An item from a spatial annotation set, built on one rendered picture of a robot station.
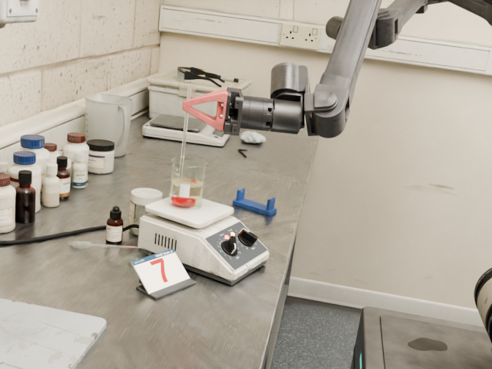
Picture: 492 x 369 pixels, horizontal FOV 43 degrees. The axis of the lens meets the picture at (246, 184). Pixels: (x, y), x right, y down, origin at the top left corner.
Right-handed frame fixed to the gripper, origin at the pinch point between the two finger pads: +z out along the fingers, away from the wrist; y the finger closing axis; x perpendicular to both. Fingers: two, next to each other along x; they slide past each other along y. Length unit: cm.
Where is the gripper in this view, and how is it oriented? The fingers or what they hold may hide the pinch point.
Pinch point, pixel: (187, 105)
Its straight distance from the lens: 110.2
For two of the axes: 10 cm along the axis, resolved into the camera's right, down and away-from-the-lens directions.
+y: 0.6, 3.0, -9.5
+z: -9.9, -1.0, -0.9
